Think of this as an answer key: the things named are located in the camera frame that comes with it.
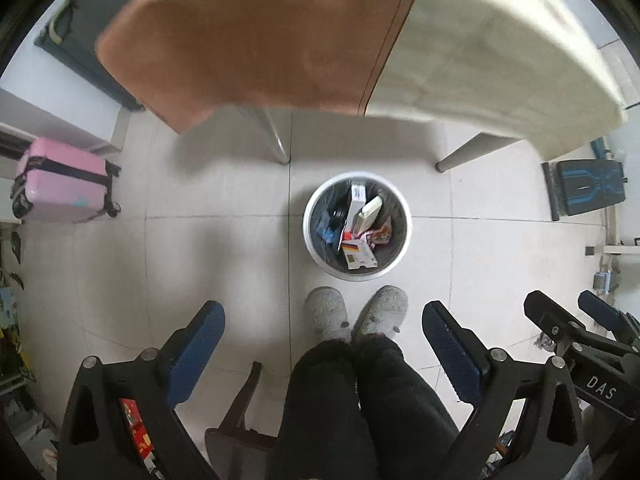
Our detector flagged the red silver snack packet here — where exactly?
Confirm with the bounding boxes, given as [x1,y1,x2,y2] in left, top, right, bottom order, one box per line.
[360,217,393,249]

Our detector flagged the white box rainbow stripes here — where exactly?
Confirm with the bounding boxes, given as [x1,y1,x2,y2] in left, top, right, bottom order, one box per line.
[341,238,378,271]

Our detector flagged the white box blue rectangle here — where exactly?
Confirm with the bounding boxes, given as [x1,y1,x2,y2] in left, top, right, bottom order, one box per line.
[352,196,384,237]

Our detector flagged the white round trash bin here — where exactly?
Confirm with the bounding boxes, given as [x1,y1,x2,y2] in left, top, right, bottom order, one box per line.
[301,170,414,282]

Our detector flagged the black trash bag liner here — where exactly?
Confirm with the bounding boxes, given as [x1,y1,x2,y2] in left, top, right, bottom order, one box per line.
[309,178,407,273]

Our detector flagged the red packet on floor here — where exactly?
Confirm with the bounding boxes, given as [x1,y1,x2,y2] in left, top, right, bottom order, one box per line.
[120,399,153,464]

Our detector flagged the right grey slipper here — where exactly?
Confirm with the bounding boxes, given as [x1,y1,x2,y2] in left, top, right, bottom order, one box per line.
[352,285,409,342]

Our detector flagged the grey slipper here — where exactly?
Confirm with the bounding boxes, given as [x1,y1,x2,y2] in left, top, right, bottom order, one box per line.
[352,285,409,342]
[304,286,352,342]

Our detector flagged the dark wooden chair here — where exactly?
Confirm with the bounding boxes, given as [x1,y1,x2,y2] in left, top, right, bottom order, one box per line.
[205,361,277,480]

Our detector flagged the person's black trousers legs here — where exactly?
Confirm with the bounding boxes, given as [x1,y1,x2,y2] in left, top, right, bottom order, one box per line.
[266,335,459,479]

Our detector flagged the black blue exercise bench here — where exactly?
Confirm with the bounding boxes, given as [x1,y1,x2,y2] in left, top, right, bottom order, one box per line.
[541,159,627,221]

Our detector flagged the left grey slipper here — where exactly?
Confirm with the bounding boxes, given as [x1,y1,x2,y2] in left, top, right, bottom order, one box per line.
[304,286,352,342]

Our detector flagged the blue crumpled plastic bag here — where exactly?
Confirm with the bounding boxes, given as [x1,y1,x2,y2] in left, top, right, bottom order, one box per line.
[316,208,343,245]

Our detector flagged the right table leg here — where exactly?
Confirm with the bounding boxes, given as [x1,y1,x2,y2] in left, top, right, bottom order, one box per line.
[435,132,518,174]

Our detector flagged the table leg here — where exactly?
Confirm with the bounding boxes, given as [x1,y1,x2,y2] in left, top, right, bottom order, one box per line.
[239,106,291,166]
[435,132,518,174]

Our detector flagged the white blue medicine box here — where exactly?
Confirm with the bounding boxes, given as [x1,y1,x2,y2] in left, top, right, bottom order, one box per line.
[343,182,367,240]

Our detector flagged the pink suitcase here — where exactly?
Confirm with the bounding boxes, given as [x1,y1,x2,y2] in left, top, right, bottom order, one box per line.
[10,138,120,223]

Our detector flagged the left table leg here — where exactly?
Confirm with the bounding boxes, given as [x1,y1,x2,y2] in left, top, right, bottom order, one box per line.
[239,106,291,166]

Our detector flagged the striped cat tablecloth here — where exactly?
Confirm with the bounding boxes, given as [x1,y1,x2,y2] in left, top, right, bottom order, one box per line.
[96,0,626,159]

